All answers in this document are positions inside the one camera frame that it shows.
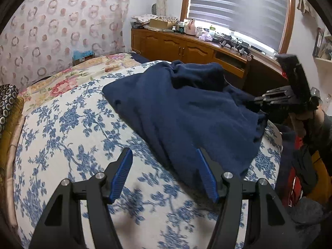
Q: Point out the navy blue printed t-shirt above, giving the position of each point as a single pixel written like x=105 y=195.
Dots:
x=181 y=109

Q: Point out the pink container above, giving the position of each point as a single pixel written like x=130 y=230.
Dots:
x=191 y=28

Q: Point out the pile of mixed clothes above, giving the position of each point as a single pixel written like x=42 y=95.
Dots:
x=303 y=176

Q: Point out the wooden cabinet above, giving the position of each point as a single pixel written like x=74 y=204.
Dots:
x=168 y=46

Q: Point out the navy bed sheet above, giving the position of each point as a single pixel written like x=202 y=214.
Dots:
x=140 y=57

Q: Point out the circle patterned sheer curtain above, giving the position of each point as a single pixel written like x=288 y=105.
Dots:
x=51 y=18

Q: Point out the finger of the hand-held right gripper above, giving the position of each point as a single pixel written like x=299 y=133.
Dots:
x=272 y=99

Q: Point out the floral cloth pile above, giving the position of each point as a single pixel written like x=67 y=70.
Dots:
x=145 y=18

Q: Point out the blue floral white blanket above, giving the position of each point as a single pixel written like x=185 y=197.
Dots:
x=64 y=134

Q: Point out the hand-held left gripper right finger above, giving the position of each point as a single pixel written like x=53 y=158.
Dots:
x=207 y=173

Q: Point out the cardboard box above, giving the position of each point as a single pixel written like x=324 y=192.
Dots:
x=157 y=23

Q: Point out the white wall shelf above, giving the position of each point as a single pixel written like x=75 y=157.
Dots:
x=323 y=49

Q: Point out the dark circle patterned cloth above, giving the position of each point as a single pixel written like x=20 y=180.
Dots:
x=7 y=103

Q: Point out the blue packet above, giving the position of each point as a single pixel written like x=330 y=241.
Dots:
x=83 y=55

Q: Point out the pink floral cream blanket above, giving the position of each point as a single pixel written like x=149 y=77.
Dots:
x=64 y=83

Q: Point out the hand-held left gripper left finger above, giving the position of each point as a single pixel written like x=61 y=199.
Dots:
x=122 y=173

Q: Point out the person's right hand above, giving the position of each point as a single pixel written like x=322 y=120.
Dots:
x=302 y=122

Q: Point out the white window blinds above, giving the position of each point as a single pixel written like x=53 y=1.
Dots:
x=238 y=5

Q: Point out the person's right forearm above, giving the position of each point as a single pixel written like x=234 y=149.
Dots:
x=323 y=132

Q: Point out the golden patterned cushion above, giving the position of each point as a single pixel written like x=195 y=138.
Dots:
x=10 y=124

